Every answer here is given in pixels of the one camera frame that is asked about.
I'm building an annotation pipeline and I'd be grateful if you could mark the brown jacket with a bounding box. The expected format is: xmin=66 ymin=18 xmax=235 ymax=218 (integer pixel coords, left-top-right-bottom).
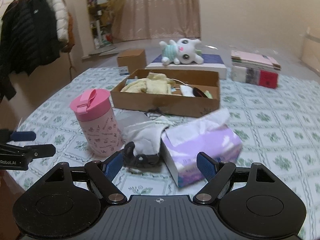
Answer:
xmin=62 ymin=12 xmax=76 ymax=53

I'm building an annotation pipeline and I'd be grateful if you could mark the cream yellow towel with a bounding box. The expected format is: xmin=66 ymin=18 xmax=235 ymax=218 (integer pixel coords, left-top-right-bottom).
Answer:
xmin=121 ymin=72 xmax=176 ymax=95

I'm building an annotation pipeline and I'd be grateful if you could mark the pink lidded cup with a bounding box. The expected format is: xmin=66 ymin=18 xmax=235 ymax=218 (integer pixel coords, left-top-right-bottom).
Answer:
xmin=69 ymin=88 xmax=124 ymax=158

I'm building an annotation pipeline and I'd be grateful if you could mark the purple tissue pack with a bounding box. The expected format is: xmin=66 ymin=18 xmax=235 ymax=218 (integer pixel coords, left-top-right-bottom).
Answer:
xmin=160 ymin=108 xmax=243 ymax=188

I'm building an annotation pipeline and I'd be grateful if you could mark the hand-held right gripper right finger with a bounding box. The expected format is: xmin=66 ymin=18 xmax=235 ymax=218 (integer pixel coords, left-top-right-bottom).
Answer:
xmin=194 ymin=152 xmax=275 ymax=204

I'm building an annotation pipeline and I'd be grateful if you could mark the beige wooden board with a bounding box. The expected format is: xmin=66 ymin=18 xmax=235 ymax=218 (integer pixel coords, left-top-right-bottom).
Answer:
xmin=298 ymin=27 xmax=320 ymax=76

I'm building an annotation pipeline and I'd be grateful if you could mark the small white cloth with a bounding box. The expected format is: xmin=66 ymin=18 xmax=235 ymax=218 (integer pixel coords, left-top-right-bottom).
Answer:
xmin=179 ymin=84 xmax=196 ymax=97

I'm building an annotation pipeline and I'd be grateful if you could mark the white red packet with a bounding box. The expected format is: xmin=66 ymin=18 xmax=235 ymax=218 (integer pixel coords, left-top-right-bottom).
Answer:
xmin=230 ymin=65 xmax=279 ymax=89

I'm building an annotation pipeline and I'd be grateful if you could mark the white bunny plush toy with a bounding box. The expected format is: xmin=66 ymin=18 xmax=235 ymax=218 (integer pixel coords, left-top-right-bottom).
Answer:
xmin=159 ymin=38 xmax=205 ymax=65

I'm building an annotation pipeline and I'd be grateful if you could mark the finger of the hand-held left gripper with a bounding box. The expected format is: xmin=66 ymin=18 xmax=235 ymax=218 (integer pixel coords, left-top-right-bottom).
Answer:
xmin=0 ymin=144 xmax=56 ymax=158
xmin=0 ymin=129 xmax=36 ymax=142

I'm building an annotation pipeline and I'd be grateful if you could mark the beige curtain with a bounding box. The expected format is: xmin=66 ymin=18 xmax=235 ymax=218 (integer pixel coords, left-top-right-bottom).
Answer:
xmin=113 ymin=0 xmax=202 ymax=42

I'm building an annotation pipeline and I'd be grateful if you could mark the black red cloth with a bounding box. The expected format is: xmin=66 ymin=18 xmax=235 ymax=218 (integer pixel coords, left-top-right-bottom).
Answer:
xmin=192 ymin=86 xmax=208 ymax=98

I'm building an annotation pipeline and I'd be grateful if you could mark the cluttered shelf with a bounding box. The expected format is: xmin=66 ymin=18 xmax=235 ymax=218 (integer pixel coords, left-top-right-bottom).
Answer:
xmin=84 ymin=0 xmax=128 ymax=50

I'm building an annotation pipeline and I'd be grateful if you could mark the small closed cardboard box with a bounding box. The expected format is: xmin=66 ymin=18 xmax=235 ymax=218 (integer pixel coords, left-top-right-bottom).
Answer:
xmin=117 ymin=49 xmax=147 ymax=68

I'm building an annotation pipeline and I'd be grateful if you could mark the white puffer jacket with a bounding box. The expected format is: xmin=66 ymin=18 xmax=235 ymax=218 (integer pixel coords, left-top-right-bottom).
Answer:
xmin=47 ymin=0 xmax=70 ymax=42

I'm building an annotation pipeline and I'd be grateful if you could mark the pink book stack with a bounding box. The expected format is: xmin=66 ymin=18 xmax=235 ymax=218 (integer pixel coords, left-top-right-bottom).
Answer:
xmin=230 ymin=50 xmax=282 ymax=71

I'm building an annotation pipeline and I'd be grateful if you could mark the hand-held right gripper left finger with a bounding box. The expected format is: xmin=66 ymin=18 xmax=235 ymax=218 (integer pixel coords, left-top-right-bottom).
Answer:
xmin=44 ymin=152 xmax=125 ymax=204

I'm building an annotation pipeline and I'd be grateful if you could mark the blue white flat box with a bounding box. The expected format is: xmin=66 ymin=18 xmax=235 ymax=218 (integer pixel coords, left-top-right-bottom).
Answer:
xmin=145 ymin=53 xmax=227 ymax=80

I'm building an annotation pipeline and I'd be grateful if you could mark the white padded cloth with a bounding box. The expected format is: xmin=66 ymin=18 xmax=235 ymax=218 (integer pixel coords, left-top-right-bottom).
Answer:
xmin=124 ymin=122 xmax=171 ymax=156

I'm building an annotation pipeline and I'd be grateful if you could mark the black puffer jacket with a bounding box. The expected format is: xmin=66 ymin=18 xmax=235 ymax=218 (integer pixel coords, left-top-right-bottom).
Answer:
xmin=0 ymin=0 xmax=66 ymax=101

